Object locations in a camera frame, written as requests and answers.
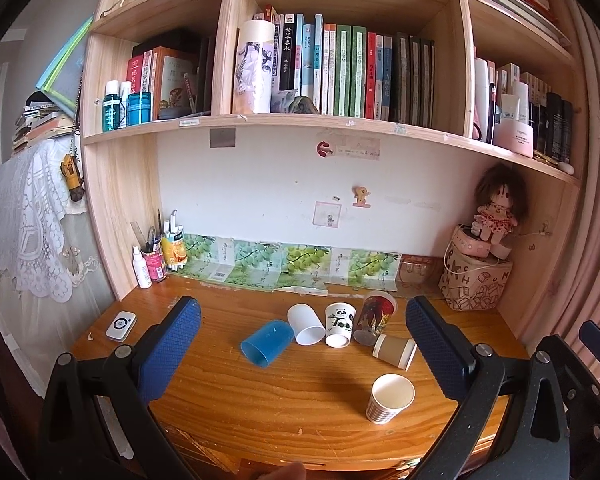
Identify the small white device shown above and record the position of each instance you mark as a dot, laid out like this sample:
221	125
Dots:
121	326

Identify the pink pen holder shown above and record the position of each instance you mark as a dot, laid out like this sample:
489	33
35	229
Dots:
155	266

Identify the teal bottle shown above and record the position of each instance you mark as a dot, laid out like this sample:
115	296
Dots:
110	105

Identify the green edged folder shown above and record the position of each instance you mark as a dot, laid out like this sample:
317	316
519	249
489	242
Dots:
65	67

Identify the white plastic cup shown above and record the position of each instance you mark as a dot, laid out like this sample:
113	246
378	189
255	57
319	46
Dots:
305	324

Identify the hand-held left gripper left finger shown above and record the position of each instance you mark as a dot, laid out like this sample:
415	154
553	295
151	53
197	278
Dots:
172	342

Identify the rag doll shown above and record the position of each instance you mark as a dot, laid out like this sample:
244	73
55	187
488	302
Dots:
497	210

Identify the checked paper cup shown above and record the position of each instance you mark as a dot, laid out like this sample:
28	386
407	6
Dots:
390	400

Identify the brown printed card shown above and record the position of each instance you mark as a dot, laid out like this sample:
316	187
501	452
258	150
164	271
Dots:
417	270

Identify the group of red books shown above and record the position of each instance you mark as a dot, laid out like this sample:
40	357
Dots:
172	77

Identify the small white bottle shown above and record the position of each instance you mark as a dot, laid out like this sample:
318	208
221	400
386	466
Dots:
124	102

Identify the orange figure clip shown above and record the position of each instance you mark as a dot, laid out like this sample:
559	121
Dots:
362	195

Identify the person's left hand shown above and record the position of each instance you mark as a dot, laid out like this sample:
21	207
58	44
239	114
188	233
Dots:
280	472

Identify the blue plastic cup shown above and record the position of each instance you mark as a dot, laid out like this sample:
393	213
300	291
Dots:
266	344

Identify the pink curtain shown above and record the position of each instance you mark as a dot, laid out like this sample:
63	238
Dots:
597	170

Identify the pink sticky note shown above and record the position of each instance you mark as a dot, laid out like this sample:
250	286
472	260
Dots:
326	215

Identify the printed white paper roll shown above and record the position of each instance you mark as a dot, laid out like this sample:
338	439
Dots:
252	67

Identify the row of dark bottles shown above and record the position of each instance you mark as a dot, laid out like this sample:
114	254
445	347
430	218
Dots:
555	125

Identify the white lace cloth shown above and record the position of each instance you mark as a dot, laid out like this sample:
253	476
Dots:
25	230

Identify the red sticker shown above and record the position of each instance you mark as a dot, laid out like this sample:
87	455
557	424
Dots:
324	149

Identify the pile of books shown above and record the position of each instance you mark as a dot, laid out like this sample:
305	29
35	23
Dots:
37	122

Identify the teal jar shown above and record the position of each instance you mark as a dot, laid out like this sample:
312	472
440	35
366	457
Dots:
140	108

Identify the wooden bookshelf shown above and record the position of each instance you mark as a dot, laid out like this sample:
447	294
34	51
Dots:
190	130

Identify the row of upright books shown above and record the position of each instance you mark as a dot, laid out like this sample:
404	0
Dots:
360	72

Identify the pink round box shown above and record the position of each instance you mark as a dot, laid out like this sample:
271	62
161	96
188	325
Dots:
475	246

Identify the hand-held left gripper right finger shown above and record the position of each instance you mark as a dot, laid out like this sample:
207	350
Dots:
432	347

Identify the white cream jar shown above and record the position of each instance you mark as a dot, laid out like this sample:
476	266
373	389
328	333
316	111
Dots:
515	137

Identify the grape printed paper strip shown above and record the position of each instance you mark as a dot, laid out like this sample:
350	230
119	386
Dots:
290	262

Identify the brown paper cup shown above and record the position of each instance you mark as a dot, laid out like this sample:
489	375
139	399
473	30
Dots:
394	352

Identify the red printed paper cup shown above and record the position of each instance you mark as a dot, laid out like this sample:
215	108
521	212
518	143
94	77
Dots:
375	319

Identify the small grey stone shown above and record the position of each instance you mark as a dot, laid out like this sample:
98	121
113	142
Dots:
302	105

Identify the letter print storage basket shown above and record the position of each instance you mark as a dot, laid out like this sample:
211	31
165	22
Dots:
475	282

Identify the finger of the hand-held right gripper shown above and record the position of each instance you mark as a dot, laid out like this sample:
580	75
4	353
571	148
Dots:
599	341

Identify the grey tape patch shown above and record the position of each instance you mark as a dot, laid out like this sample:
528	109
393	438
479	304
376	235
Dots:
222	137

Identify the white spray bottle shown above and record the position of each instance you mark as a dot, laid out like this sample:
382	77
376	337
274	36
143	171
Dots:
141	269

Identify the panda print paper cup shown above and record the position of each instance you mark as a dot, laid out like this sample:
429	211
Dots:
340	324

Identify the white tube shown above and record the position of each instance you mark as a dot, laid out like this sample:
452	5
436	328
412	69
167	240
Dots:
520	100

